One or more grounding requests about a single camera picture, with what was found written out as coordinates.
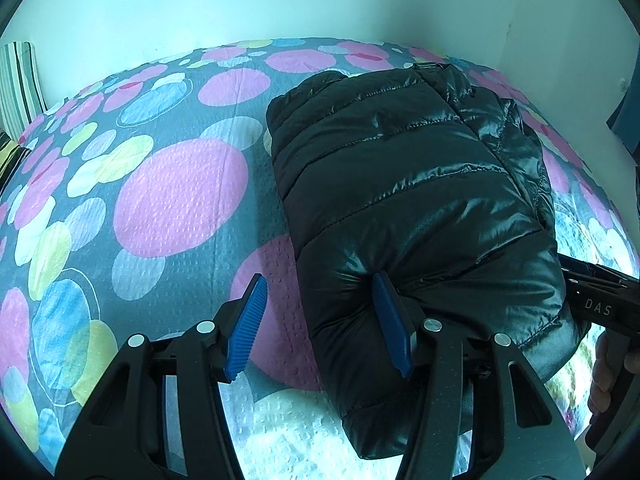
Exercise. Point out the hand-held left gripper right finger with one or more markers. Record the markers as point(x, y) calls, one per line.
point(392, 325)

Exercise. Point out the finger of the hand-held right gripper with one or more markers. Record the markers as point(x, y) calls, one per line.
point(580, 270)

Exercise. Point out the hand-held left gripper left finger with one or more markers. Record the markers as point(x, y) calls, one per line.
point(246, 330)

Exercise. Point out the black puffer jacket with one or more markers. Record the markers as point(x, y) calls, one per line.
point(400, 185)

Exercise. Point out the person's right hand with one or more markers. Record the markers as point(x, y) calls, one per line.
point(602, 365)

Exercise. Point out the grey bedspread with coloured circles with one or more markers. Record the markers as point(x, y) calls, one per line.
point(175, 200)

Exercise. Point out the dark object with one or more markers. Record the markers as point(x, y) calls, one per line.
point(627, 115)

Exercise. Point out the dark striped cloth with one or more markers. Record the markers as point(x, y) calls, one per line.
point(9, 160)

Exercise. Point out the striped pillow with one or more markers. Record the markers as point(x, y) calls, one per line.
point(20, 85)

